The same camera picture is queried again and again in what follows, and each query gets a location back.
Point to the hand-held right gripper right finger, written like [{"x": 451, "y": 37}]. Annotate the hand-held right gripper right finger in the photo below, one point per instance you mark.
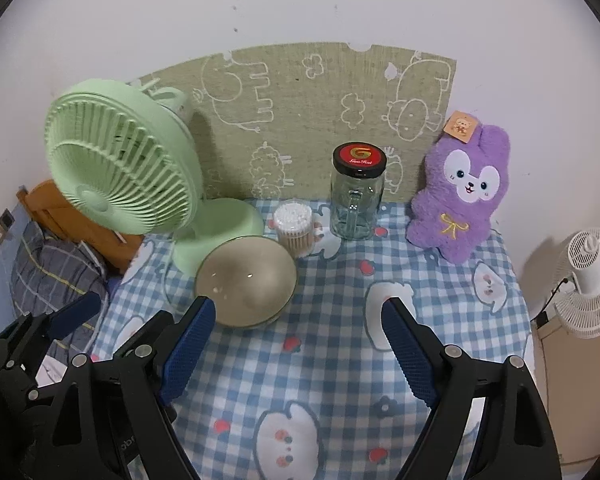
[{"x": 410, "y": 355}]

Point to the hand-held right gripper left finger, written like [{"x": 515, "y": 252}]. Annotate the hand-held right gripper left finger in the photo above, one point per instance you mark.
[{"x": 190, "y": 350}]

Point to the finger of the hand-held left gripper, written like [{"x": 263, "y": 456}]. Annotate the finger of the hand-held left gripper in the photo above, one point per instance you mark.
[
  {"x": 75, "y": 312},
  {"x": 145, "y": 330}
]

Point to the plain white bowl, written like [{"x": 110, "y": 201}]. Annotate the plain white bowl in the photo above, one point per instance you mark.
[{"x": 245, "y": 275}]

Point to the blue plaid bedding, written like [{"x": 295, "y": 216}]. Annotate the blue plaid bedding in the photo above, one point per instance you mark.
[{"x": 55, "y": 270}]

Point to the blue checkered tablecloth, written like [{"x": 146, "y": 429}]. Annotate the blue checkered tablecloth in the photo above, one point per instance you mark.
[{"x": 330, "y": 310}]

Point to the purple plush toy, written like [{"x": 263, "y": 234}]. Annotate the purple plush toy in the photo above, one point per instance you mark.
[{"x": 455, "y": 220}]

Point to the green desk fan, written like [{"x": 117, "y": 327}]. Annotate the green desk fan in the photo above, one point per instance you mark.
[{"x": 115, "y": 160}]

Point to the cotton swab container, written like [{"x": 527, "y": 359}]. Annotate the cotton swab container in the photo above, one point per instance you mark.
[{"x": 292, "y": 230}]

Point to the glass jar with black lid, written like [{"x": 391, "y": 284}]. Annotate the glass jar with black lid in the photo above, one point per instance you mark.
[{"x": 355, "y": 200}]

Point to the beige door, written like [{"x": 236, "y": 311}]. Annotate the beige door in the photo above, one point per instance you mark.
[{"x": 580, "y": 400}]

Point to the white standing fan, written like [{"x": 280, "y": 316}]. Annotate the white standing fan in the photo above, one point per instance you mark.
[{"x": 590, "y": 270}]

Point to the wooden furniture frame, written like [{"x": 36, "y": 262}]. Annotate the wooden furniture frame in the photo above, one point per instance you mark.
[{"x": 80, "y": 230}]

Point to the wall socket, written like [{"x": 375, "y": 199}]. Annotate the wall socket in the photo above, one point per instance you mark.
[{"x": 2, "y": 220}]

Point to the green patterned wall mat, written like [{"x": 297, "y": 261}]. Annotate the green patterned wall mat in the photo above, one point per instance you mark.
[{"x": 305, "y": 120}]

